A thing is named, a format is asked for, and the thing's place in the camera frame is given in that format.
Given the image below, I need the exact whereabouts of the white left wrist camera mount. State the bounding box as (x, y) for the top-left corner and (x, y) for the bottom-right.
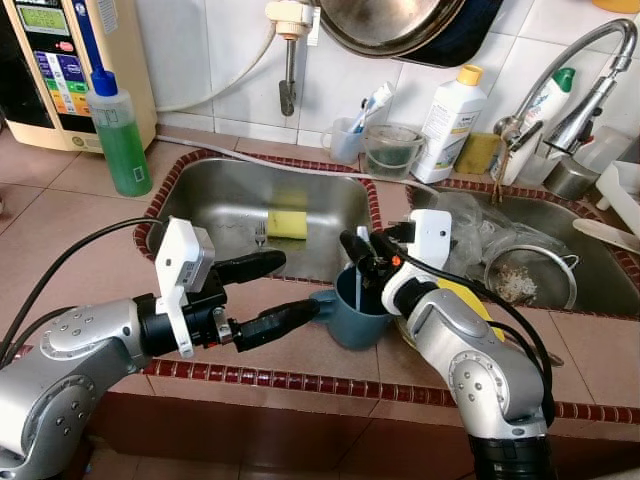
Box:
(155, 217), (217, 359)

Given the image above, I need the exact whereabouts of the wall water tap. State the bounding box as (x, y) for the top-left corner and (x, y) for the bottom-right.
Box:
(264, 0), (321, 119)

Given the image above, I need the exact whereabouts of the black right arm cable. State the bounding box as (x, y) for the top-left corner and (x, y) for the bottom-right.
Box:
(395, 250), (557, 426)

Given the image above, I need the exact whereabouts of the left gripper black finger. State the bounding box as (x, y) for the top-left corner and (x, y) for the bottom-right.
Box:
(216, 249), (289, 287)
(233, 297), (323, 353)

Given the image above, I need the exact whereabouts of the hanging metal wok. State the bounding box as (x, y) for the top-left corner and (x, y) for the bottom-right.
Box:
(318, 0), (506, 69)

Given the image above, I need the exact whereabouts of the bright yellow sponge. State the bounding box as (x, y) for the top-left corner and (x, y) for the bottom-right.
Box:
(265, 206), (310, 242)

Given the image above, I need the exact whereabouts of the thin white hose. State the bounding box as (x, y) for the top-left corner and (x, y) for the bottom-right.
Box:
(155, 133), (443, 198)

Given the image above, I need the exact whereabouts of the yellow plastic bowl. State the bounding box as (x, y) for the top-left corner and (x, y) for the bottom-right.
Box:
(393, 275), (504, 351)

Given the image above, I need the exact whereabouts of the chrome sink faucet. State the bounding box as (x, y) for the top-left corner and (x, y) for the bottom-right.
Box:
(494, 17), (640, 158)

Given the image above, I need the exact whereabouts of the clear toothbrush cup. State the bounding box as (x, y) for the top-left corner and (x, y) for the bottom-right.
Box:
(327, 117), (367, 166)

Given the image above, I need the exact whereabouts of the steel spoon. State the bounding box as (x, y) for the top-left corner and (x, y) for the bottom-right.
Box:
(535, 340), (567, 368)

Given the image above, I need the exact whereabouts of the blue grey plastic cup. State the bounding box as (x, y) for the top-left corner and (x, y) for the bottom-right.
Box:
(309, 262), (397, 351)

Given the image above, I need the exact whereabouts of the dull yellow sponge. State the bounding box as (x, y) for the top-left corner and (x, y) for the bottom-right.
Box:
(455, 132), (503, 177)

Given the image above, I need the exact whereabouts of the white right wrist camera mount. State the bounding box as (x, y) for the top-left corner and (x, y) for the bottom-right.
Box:
(380, 208), (453, 313)

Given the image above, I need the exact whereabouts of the clear plastic container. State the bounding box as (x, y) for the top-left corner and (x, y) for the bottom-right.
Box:
(578, 125), (633, 177)

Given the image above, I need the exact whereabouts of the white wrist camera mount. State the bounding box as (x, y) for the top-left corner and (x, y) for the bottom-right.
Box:
(155, 217), (217, 359)
(380, 208), (453, 313)

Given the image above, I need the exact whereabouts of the beige water filter machine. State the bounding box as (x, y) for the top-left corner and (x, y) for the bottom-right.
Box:
(0, 0), (159, 154)

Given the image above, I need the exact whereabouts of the white bottle yellow cap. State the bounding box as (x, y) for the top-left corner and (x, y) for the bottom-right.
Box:
(413, 64), (489, 185)

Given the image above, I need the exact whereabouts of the steel sink basin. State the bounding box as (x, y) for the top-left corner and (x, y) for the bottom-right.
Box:
(408, 183), (640, 321)
(135, 150), (386, 286)

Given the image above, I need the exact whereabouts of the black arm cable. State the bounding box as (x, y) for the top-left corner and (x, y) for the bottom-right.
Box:
(0, 217), (166, 366)
(395, 250), (557, 426)

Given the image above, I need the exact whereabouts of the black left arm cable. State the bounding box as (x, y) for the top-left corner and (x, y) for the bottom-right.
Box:
(0, 217), (166, 366)

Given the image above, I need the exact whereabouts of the small steel cup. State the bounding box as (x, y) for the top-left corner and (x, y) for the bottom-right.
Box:
(543, 153), (603, 202)

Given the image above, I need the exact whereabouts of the white blue toothbrush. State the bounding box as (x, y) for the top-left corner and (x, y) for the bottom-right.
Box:
(350, 82), (394, 135)

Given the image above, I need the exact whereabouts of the green dish soap bottle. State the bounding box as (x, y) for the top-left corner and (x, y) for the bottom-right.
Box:
(86, 68), (154, 198)

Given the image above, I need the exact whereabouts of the steel mesh strainer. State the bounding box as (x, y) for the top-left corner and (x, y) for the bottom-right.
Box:
(482, 244), (582, 310)

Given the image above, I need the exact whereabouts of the thick white hose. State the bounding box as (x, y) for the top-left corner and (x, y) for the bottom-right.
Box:
(155, 18), (283, 114)

